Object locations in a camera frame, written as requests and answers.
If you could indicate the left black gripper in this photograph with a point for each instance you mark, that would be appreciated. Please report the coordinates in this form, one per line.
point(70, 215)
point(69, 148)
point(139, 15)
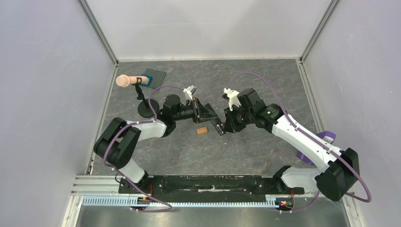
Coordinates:
point(200, 112)

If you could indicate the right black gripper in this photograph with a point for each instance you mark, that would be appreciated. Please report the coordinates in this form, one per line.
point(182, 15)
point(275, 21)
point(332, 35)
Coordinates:
point(228, 118)

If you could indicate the black remote control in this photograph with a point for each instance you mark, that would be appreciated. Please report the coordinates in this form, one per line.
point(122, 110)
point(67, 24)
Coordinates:
point(218, 125)

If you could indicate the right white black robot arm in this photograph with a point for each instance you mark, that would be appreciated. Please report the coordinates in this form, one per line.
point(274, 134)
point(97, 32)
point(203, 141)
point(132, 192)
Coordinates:
point(336, 169)

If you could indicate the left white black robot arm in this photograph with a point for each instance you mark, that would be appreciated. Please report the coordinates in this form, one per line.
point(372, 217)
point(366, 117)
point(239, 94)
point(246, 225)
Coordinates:
point(117, 143)

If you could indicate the small wooden rectangular block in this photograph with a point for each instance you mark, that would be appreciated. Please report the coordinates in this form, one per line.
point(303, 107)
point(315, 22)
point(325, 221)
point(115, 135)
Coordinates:
point(202, 131)

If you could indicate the blue square block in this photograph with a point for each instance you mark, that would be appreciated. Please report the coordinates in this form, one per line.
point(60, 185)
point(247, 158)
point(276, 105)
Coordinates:
point(146, 80)

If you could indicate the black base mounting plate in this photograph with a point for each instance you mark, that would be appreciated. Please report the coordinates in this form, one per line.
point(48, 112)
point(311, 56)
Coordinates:
point(216, 188)

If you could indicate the beige wooden peg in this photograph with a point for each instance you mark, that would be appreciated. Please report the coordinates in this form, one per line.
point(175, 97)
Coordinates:
point(124, 80)

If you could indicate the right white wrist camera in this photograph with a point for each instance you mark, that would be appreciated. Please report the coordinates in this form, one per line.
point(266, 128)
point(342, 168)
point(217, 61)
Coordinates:
point(232, 96)

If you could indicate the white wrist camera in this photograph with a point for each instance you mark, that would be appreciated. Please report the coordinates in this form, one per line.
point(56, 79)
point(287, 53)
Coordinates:
point(189, 91)
point(232, 96)

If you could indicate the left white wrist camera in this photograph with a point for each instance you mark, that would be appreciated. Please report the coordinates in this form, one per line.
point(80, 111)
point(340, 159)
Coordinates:
point(189, 91)

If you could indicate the grey studded base plate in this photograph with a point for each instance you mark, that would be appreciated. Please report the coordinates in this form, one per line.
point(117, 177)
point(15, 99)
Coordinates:
point(156, 78)

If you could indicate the white slotted cable duct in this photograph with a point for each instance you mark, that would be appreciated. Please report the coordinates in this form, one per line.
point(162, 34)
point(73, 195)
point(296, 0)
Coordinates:
point(134, 201)

